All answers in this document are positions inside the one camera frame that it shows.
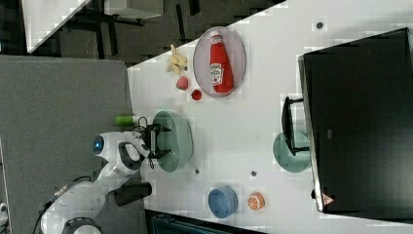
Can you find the pale red toy strawberry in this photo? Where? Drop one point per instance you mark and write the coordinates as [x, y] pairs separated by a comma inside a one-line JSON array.
[[182, 83]]

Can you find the pink oval plate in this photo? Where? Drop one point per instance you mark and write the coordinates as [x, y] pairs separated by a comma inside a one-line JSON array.
[[236, 55]]

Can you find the red ketchup bottle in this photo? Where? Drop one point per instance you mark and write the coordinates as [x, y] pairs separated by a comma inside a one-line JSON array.
[[220, 70]]

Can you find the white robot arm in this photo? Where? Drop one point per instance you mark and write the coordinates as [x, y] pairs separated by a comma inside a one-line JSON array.
[[77, 204]]

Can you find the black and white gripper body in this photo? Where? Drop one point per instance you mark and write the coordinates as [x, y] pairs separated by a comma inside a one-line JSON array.
[[145, 138]]

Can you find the orange slice toy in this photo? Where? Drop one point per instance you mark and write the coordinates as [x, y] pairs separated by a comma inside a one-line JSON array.
[[256, 201]]

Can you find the green round plate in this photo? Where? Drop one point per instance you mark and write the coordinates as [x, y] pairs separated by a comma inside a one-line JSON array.
[[294, 163]]

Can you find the dark red toy strawberry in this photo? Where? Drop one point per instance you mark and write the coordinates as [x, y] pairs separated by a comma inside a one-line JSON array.
[[196, 95]]

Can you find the blue bowl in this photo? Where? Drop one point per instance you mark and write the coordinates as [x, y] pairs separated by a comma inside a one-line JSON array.
[[223, 201]]

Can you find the green strainer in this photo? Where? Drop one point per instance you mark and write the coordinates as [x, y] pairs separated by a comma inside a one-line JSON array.
[[177, 141]]

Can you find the peeled toy banana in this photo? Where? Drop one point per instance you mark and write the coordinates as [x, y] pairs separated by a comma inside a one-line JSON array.
[[176, 62]]

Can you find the black toaster oven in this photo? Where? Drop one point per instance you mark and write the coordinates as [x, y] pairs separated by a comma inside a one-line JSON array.
[[357, 100]]

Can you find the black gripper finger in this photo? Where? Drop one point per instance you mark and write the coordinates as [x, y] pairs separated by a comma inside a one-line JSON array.
[[161, 153], [161, 128]]

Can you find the green cylinder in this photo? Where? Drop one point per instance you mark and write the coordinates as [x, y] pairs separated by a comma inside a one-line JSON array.
[[126, 120]]

